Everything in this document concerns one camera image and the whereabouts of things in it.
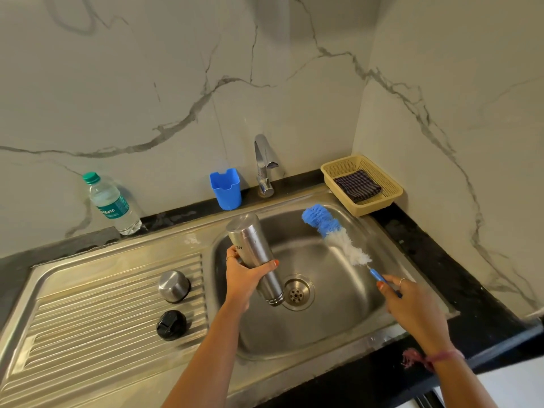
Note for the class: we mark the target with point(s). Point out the person's left hand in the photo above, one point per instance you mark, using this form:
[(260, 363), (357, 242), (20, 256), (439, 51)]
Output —
[(244, 282)]

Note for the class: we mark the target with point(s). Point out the person's right hand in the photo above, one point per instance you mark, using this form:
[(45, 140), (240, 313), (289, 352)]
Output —
[(414, 310)]

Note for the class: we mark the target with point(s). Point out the stainless steel flask body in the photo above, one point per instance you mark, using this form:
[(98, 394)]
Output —
[(250, 242)]

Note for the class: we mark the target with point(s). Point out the steel cup cap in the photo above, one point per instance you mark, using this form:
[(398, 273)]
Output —
[(173, 286)]

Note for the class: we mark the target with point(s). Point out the black stopper lid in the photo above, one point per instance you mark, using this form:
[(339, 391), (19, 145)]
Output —
[(171, 325)]

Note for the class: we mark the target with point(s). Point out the blue white bottle brush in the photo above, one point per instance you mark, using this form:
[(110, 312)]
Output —
[(335, 233)]

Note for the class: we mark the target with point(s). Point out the person's left forearm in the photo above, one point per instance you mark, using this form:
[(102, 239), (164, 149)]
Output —
[(204, 361)]

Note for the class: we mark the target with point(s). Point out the clear plastic water bottle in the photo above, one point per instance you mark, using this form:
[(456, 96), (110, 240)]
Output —
[(111, 203)]

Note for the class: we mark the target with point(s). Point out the blue plastic brush holder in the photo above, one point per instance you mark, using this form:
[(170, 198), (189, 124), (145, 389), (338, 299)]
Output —
[(226, 191)]

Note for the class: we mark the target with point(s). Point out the yellow plastic basket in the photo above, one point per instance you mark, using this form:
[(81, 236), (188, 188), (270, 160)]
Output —
[(386, 199)]

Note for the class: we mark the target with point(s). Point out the chrome faucet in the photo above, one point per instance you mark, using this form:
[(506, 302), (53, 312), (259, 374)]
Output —
[(263, 152)]

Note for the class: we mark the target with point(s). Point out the stainless steel sink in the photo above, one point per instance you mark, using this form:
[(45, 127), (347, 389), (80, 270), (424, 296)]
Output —
[(127, 348)]

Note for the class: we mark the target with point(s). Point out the dark checked cloth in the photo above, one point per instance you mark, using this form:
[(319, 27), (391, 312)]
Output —
[(357, 185)]

